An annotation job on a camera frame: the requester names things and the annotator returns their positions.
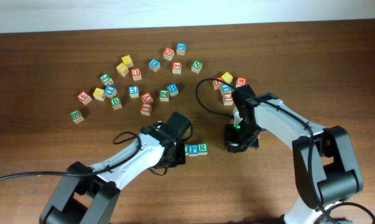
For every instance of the green B block far left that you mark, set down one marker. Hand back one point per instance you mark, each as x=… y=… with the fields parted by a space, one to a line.
x=76 y=116

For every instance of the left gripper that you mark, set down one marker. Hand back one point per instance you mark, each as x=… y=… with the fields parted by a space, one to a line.
x=177 y=154

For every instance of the red 6 block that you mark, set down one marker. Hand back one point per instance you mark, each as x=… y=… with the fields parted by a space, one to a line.
x=84 y=97

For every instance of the yellow block left cluster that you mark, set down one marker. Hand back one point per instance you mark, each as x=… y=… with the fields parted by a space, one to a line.
x=99 y=94

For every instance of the blue D block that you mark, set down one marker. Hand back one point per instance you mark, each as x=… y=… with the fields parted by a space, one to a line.
x=154 y=65

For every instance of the blue block left cluster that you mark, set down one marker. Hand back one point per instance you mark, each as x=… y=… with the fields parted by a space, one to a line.
x=110 y=92

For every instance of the blue 5 block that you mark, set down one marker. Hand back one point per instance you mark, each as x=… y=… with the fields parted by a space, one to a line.
x=133 y=91

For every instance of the yellow block upper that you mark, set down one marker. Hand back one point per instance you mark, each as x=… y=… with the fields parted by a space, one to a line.
x=127 y=60

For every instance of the red 3 block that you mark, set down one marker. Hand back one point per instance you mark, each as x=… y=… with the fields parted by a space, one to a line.
x=227 y=99

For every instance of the yellow 8 block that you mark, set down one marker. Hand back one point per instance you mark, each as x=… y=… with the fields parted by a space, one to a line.
x=227 y=77

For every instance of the yellow block lower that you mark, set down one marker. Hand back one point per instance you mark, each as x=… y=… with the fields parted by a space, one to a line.
x=122 y=69

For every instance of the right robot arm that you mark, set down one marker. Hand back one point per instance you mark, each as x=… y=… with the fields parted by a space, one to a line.
x=326 y=170

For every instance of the red Q block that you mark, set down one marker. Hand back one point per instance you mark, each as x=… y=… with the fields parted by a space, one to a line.
x=168 y=53

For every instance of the red M block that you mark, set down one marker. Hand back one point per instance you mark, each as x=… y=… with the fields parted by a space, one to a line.
x=241 y=81

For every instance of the green N block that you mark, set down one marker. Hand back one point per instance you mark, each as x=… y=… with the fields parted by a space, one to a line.
x=196 y=66

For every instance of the green b block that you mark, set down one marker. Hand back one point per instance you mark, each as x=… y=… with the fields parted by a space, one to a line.
x=116 y=103
x=76 y=116

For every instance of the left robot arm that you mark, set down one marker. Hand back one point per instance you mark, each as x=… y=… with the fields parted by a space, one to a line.
x=90 y=194

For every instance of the green Z block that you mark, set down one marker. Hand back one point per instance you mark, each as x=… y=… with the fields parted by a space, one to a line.
x=164 y=95

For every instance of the blue P block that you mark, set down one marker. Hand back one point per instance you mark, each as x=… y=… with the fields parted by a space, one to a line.
x=193 y=150

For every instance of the red Y block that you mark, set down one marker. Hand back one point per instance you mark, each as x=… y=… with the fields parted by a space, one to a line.
x=147 y=98

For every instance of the red U block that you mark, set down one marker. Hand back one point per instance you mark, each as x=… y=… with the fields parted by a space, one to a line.
x=136 y=74

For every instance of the red E block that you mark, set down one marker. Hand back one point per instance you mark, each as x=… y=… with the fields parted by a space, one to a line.
x=217 y=83

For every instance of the green J block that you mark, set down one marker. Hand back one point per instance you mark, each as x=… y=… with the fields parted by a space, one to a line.
x=106 y=79

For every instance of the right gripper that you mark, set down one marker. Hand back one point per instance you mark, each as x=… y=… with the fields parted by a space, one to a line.
x=240 y=143

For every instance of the green R block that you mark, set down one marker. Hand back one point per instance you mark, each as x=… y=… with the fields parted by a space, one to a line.
x=203 y=149

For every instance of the green V block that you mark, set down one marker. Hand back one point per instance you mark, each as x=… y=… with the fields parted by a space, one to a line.
x=186 y=149

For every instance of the blue X block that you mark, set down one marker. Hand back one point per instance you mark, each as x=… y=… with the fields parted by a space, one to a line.
x=181 y=48

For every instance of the blue H block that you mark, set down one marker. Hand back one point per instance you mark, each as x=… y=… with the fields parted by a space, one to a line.
x=172 y=89

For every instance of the green B block centre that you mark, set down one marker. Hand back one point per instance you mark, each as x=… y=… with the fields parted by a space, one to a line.
x=116 y=103

